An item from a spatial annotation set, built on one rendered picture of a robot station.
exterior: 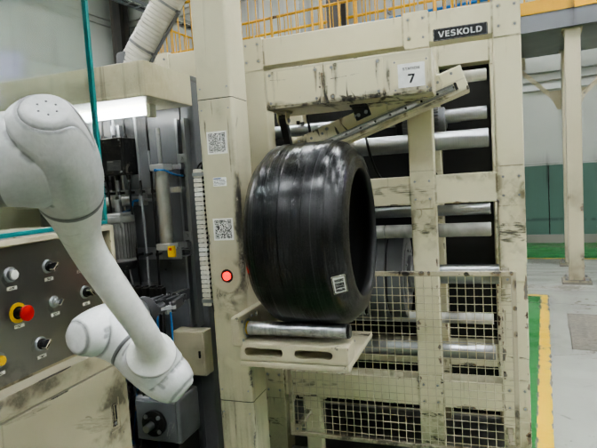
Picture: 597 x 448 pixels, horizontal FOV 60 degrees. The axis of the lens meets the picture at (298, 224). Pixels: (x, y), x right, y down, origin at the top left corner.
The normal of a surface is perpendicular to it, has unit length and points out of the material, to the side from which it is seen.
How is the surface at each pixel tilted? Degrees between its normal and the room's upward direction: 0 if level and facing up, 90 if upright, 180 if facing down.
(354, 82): 90
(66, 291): 90
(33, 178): 127
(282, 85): 90
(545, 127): 90
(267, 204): 68
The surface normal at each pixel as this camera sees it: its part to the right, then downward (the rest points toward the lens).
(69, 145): 0.81, 0.33
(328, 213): 0.39, -0.17
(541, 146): -0.43, 0.10
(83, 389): 0.94, -0.04
